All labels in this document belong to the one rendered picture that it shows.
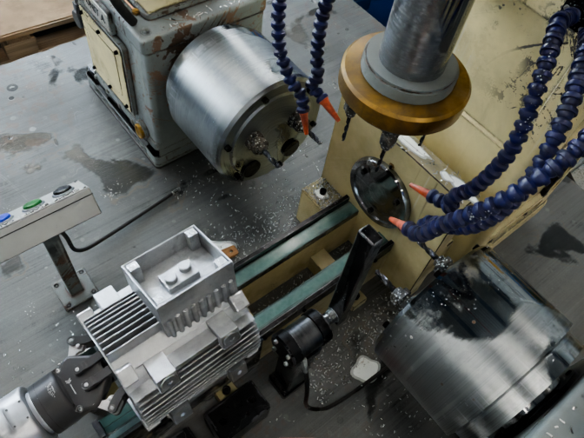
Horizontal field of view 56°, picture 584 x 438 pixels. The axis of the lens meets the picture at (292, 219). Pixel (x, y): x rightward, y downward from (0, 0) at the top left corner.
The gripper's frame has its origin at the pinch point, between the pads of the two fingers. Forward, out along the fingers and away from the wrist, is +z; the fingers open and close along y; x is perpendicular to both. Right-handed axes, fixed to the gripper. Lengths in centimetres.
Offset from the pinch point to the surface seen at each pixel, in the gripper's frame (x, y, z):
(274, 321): 16.5, -4.6, 14.2
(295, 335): 4.9, -11.5, 13.1
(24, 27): 97, 195, 25
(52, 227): 0.6, 24.7, -6.8
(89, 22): 3, 66, 21
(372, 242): -14.6, -12.8, 24.1
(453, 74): -23, -4, 45
